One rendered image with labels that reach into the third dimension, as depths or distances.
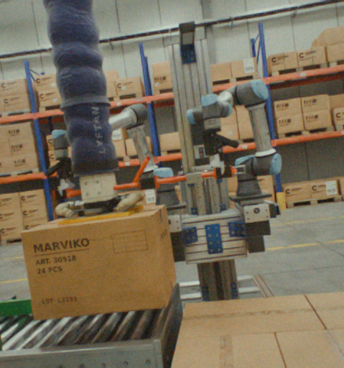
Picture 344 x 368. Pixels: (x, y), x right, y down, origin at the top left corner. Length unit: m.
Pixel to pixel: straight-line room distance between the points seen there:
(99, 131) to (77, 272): 0.63
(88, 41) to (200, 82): 0.88
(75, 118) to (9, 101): 8.11
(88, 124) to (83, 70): 0.24
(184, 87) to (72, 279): 1.39
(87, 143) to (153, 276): 0.66
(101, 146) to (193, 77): 0.95
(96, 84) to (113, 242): 0.71
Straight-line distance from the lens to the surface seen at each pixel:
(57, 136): 2.17
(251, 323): 1.79
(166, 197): 2.24
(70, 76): 1.81
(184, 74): 2.50
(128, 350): 1.62
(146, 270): 1.64
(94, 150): 1.75
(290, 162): 10.55
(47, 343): 1.98
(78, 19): 1.88
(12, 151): 9.75
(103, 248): 1.66
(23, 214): 9.78
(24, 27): 11.67
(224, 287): 2.48
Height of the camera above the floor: 1.25
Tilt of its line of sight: 3 degrees down
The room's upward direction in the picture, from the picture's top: 8 degrees counter-clockwise
